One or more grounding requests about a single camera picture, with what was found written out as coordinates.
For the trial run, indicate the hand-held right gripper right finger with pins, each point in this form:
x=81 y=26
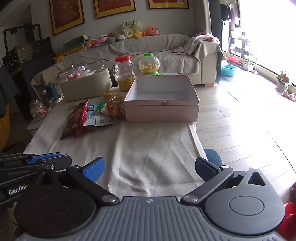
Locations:
x=205 y=168

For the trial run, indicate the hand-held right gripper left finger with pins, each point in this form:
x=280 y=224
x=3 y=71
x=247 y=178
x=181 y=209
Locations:
x=96 y=169

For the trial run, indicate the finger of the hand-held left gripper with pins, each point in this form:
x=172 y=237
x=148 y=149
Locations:
x=59 y=162
x=46 y=156

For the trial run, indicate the dark red snack packet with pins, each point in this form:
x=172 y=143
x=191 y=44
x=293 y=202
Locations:
x=74 y=122

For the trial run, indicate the blue white snack packet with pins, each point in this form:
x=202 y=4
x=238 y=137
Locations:
x=99 y=119

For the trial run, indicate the red orange snack packet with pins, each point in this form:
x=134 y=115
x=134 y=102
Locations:
x=114 y=110

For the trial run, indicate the pink cardboard box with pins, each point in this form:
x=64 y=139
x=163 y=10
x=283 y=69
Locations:
x=161 y=111

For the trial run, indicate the person's leg in jeans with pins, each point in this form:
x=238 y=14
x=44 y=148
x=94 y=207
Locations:
x=214 y=157

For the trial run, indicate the small glass jar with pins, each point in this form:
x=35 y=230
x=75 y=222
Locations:
x=37 y=111

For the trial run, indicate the yellow cabinet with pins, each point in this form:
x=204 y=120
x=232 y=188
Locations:
x=4 y=129

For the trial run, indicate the round metal tin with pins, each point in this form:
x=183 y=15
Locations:
x=55 y=100

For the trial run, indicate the teal cup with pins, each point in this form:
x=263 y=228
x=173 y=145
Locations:
x=52 y=90

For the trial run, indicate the dark grey clothing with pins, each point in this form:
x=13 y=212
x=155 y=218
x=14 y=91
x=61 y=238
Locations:
x=8 y=90

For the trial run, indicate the beige storage container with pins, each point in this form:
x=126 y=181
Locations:
x=85 y=88

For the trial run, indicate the dark blue cloth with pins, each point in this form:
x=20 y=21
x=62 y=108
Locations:
x=34 y=71

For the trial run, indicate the glass lidded jar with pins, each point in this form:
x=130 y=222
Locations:
x=71 y=69

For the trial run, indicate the red plastic object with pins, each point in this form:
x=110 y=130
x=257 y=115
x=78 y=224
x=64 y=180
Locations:
x=289 y=220

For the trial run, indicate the blue plastic basin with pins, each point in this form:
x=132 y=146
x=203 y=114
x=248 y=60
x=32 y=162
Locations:
x=228 y=70

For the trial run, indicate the plastic jar with red lid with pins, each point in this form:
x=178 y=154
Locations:
x=123 y=71

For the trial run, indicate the yellow cushion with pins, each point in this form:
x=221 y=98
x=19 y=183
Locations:
x=67 y=52

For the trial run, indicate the dark speckled board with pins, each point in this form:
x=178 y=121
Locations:
x=30 y=51

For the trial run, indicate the white planter with greens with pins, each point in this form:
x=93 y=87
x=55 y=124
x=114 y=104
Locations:
x=248 y=66

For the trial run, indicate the small pink figurines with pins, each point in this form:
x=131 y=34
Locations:
x=290 y=96

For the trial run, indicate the red plastic basin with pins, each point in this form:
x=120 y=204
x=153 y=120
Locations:
x=233 y=59

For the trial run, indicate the potted plant white pot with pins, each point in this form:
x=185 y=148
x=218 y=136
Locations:
x=283 y=84

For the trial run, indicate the sofa with grey cover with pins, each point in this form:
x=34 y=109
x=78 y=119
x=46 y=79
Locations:
x=166 y=60

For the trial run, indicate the round candy jar green lid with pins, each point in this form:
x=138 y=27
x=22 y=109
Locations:
x=149 y=64

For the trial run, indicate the green cushion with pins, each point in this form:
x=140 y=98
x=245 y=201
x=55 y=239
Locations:
x=76 y=41

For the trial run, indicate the metal shoe rack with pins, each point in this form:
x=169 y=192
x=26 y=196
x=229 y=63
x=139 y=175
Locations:
x=242 y=49

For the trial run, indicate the pale patterned clothing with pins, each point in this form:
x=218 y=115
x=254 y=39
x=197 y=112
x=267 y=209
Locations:
x=194 y=42

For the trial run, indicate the pink plush toy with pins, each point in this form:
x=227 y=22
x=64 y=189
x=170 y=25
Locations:
x=99 y=41

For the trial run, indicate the grey plush toy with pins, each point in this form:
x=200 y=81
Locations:
x=115 y=36

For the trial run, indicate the yellow plush toy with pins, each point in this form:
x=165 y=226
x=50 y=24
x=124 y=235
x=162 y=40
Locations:
x=137 y=34

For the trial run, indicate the white tote bag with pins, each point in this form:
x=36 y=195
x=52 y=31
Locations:
x=130 y=27

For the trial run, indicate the orange pig toy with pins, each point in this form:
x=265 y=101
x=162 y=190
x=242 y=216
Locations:
x=152 y=31

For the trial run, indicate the beige curtain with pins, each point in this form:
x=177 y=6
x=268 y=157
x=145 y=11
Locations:
x=205 y=18

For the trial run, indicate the hanging clothes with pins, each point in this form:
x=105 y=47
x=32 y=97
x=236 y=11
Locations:
x=230 y=14

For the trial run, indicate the black metal chair frame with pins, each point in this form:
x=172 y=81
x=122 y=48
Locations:
x=13 y=31

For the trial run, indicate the framed red wall picture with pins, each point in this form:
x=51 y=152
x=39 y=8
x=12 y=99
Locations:
x=168 y=4
x=67 y=16
x=114 y=8

